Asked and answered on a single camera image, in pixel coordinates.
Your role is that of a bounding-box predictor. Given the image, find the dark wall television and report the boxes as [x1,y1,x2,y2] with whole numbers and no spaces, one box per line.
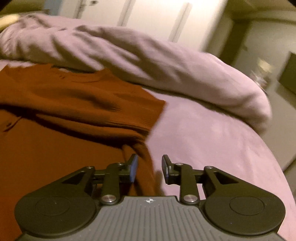
[279,52,296,94]

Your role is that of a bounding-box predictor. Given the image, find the white wardrobe doors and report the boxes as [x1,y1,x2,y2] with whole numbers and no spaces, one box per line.
[43,0,228,52]

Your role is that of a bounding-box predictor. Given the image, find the rust brown knit cardigan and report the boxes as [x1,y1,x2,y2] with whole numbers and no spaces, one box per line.
[1,64,165,240]

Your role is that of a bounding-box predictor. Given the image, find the cream face plush pillow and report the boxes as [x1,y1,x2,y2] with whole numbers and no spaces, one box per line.
[0,14,21,31]

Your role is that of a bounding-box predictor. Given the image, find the lilac rumpled duvet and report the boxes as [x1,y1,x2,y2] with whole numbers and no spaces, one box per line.
[1,13,272,133]

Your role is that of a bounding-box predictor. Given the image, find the lilac bed sheet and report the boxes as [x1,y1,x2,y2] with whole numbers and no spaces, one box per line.
[0,59,296,241]

